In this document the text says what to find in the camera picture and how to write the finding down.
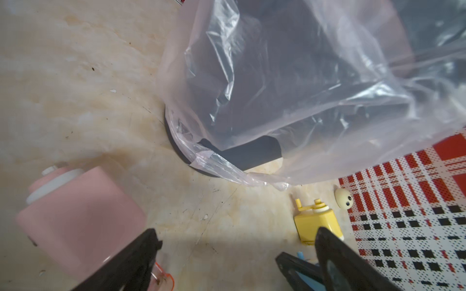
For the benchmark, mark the grey bin with plastic liner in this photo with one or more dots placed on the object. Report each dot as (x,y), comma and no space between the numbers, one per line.
(297,92)

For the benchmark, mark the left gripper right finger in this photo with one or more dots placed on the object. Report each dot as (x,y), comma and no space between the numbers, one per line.
(345,270)

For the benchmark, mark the cream panda face ball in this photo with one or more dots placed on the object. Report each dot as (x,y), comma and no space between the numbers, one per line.
(344,198)

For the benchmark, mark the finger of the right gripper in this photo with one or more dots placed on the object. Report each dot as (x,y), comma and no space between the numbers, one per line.
(300,274)

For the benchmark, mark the translucent pink sharpener tray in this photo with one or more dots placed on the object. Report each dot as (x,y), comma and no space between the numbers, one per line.
(160,280)

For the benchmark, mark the yellow pencil sharpener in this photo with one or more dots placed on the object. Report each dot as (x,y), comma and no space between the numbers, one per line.
(311,218)

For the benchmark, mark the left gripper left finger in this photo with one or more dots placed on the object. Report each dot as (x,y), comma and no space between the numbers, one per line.
(129,270)

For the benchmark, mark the pink sharpener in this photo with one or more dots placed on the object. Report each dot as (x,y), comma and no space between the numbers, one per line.
(81,219)

